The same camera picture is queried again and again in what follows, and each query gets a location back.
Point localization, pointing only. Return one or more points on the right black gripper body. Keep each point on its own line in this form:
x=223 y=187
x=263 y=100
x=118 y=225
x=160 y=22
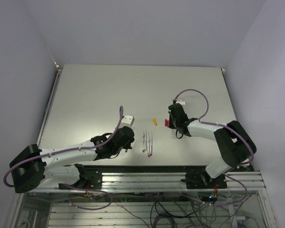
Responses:
x=173 y=124

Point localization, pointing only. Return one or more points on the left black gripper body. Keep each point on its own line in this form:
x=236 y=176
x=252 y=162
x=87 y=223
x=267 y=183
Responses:
x=128 y=145

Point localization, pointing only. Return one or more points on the green pen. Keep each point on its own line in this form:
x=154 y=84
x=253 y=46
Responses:
x=143 y=141

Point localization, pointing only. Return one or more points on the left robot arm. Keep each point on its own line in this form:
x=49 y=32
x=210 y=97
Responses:
x=32 y=165

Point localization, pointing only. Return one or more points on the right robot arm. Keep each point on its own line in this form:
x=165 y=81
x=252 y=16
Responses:
x=234 y=144

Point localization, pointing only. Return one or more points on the red pen cap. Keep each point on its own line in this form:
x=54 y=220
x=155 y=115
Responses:
x=166 y=122

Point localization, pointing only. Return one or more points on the yellow pen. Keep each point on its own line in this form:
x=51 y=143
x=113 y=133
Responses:
x=146 y=139

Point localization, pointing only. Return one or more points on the red pen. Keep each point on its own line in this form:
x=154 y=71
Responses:
x=148 y=145

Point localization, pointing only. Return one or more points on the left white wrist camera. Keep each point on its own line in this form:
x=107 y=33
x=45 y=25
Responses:
x=127 y=121

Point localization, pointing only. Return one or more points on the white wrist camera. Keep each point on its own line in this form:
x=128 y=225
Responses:
x=127 y=121
x=180 y=101

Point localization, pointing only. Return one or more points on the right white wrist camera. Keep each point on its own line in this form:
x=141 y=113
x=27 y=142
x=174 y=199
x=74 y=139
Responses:
x=180 y=101

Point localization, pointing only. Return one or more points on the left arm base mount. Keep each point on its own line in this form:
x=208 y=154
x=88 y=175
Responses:
x=86 y=178

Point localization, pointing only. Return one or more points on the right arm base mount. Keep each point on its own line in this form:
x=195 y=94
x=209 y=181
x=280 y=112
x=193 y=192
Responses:
x=204 y=181

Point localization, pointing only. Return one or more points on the aluminium frame rail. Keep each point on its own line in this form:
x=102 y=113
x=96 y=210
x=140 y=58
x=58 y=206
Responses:
x=162 y=182

